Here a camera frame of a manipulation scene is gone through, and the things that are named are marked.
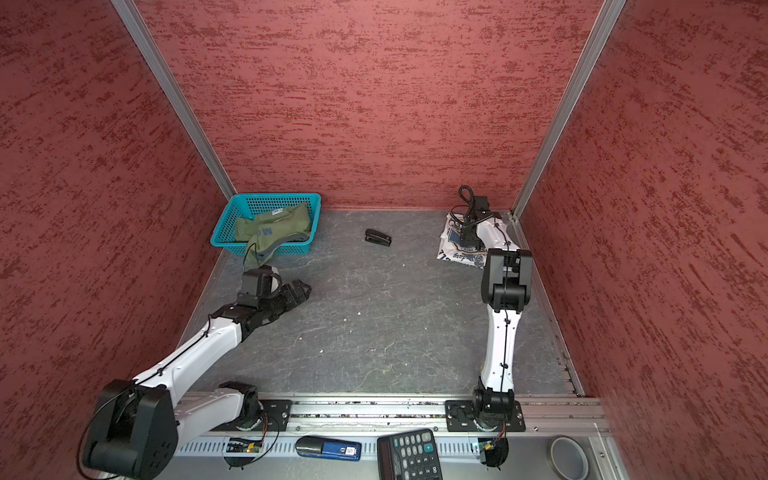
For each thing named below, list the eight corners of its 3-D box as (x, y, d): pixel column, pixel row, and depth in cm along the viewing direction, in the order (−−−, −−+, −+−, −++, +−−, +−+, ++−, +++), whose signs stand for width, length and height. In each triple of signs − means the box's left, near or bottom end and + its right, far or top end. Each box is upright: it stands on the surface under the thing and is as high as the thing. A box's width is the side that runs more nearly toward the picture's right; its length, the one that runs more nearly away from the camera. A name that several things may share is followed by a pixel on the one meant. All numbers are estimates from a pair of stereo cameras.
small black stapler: (363, 239, 114) (363, 234, 112) (367, 233, 117) (367, 227, 114) (388, 248, 112) (388, 243, 109) (392, 241, 114) (392, 236, 112)
